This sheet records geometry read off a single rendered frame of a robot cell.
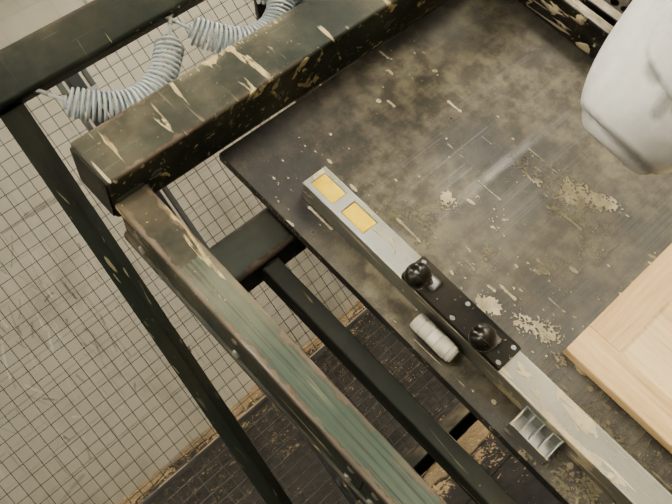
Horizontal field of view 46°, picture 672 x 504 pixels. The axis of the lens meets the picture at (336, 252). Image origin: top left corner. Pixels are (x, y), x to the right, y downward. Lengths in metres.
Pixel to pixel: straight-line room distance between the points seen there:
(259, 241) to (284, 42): 0.33
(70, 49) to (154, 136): 0.54
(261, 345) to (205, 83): 0.44
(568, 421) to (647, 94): 0.68
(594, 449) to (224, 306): 0.55
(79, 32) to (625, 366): 1.22
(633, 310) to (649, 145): 0.74
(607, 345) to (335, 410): 0.43
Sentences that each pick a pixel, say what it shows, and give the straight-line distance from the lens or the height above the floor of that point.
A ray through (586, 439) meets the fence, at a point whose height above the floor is 1.23.
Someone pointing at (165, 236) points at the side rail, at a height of 1.76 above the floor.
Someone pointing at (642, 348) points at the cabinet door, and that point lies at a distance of 1.28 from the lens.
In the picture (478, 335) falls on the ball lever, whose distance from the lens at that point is 1.04.
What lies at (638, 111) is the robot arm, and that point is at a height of 1.71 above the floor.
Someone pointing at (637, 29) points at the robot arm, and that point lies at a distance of 0.59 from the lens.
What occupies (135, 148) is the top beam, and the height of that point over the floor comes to 1.89.
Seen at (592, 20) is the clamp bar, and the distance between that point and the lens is 1.56.
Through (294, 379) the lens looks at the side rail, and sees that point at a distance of 1.09.
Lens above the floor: 1.86
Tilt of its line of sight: 13 degrees down
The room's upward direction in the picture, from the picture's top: 33 degrees counter-clockwise
